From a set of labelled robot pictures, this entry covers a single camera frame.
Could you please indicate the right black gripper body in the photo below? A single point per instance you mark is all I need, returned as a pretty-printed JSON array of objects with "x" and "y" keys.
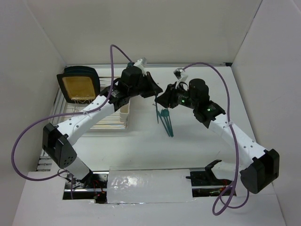
[{"x": 179, "y": 96}]

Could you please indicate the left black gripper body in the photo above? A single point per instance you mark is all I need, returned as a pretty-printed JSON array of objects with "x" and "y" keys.
[{"x": 140, "y": 89}]

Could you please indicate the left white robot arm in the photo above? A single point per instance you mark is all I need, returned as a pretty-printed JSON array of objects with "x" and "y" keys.
[{"x": 58, "y": 140}]

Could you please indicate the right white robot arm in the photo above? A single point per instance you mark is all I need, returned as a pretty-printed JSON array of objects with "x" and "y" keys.
[{"x": 261, "y": 167}]

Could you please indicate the teal spoon on table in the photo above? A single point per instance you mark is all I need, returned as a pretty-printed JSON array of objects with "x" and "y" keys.
[{"x": 165, "y": 113}]

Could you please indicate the teal utensil pile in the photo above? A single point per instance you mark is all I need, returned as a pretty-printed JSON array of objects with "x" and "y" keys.
[{"x": 167, "y": 125}]

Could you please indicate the white utensil holder near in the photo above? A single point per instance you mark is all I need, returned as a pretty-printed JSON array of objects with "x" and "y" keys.
[{"x": 124, "y": 113}]

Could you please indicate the dark teal plate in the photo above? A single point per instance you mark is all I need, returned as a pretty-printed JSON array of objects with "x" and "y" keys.
[{"x": 84, "y": 71}]

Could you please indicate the reflective tape sheet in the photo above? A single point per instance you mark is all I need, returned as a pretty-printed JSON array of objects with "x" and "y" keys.
[{"x": 149, "y": 186}]

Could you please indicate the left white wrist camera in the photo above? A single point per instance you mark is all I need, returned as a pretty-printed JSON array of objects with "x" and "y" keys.
[{"x": 141, "y": 64}]

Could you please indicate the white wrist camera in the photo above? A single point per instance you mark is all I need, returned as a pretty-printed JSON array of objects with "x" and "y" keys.
[
  {"x": 180, "y": 75},
  {"x": 141, "y": 64}
]

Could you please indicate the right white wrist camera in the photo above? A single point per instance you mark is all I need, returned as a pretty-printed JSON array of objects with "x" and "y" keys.
[{"x": 180, "y": 75}]

